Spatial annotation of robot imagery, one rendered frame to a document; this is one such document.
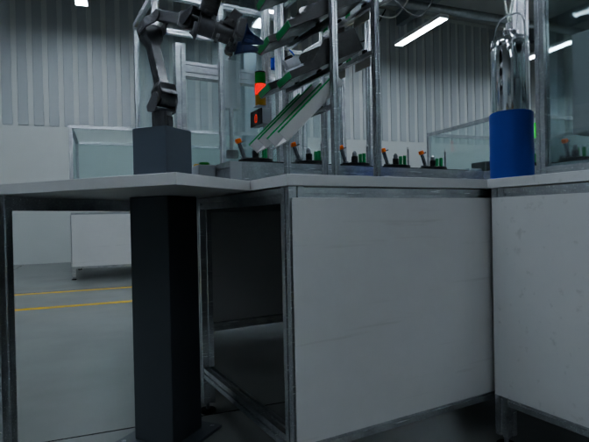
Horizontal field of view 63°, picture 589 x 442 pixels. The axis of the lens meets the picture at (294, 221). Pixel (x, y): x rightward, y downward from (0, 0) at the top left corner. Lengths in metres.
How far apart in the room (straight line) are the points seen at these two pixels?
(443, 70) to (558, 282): 11.67
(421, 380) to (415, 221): 0.47
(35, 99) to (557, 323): 9.47
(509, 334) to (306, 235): 0.76
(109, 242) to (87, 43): 4.73
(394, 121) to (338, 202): 10.66
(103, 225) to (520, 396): 5.84
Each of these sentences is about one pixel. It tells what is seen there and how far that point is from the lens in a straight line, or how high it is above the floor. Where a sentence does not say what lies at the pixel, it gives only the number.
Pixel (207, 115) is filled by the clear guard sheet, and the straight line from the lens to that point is 3.40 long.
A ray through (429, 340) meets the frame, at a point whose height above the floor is 0.37.
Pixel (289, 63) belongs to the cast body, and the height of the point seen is 1.24.
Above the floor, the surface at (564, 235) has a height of 0.68.
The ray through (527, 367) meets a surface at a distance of 1.67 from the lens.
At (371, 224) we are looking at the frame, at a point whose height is 0.72.
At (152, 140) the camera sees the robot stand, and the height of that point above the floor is 1.01.
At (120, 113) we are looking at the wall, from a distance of 10.06.
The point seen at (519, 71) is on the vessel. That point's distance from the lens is 2.04.
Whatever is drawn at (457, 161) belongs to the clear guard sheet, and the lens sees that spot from 7.33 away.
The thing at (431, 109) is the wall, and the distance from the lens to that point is 12.59.
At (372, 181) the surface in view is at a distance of 1.36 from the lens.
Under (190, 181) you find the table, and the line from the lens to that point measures 1.17.
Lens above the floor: 0.75
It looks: level
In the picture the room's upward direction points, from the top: 1 degrees counter-clockwise
